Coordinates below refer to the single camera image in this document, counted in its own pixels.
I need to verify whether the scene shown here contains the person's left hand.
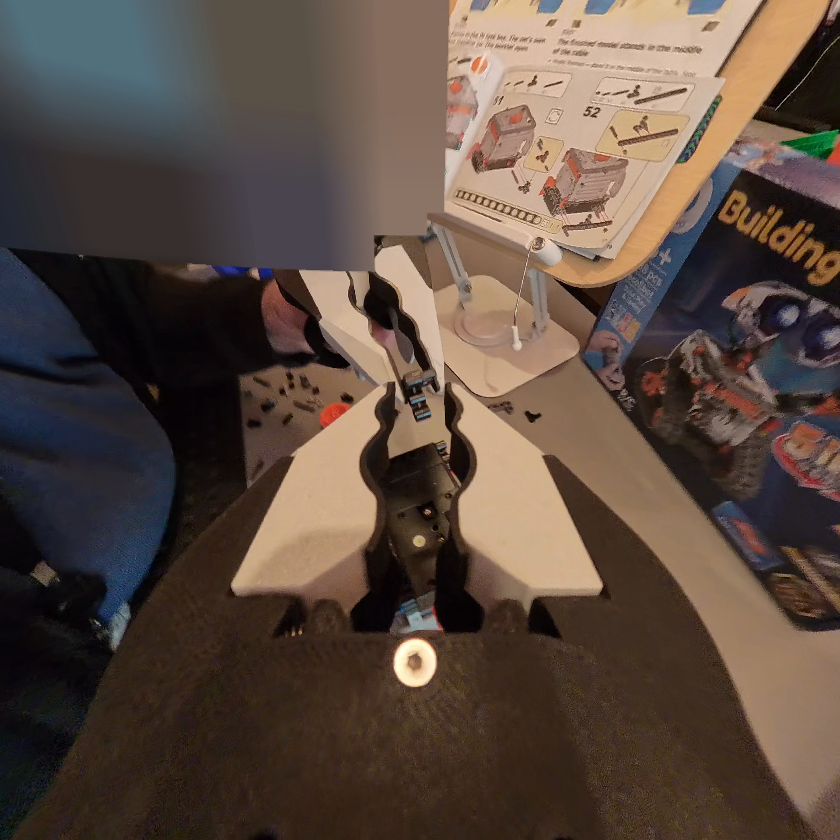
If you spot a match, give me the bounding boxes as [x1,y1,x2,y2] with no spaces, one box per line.
[261,282,317,358]

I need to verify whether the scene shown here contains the toy robot model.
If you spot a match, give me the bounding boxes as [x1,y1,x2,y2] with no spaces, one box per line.
[381,440,473,631]

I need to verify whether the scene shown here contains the book stand with wooden board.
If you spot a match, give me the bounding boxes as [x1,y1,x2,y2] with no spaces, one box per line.
[427,0,831,398]

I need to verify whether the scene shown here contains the white instruction booklet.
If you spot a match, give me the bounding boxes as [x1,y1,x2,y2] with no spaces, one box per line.
[446,56,726,260]

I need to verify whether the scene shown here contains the black beam with blue pins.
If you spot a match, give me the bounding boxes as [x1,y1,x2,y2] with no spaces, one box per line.
[402,369,439,422]

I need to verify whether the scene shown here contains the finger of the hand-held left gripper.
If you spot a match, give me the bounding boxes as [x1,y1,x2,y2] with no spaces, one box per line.
[373,246,445,388]
[298,269,396,388]

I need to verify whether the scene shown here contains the robot kit box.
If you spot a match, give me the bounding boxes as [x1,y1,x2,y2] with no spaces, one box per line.
[583,138,840,631]

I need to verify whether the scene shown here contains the green plastic object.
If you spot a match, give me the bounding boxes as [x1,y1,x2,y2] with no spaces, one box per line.
[781,130,840,160]

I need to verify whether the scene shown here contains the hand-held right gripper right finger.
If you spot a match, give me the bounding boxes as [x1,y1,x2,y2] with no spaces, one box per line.
[438,382,605,634]

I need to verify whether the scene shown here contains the person's clothed body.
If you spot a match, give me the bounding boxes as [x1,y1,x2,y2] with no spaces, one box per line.
[0,248,178,631]

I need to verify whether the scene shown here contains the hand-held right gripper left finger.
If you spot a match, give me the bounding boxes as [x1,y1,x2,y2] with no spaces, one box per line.
[231,384,398,634]

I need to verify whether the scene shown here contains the person's left forearm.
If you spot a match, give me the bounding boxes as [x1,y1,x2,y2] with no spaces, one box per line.
[131,262,277,368]

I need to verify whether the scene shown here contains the large printed instruction sheet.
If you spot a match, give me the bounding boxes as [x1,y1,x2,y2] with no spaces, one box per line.
[449,0,765,80]

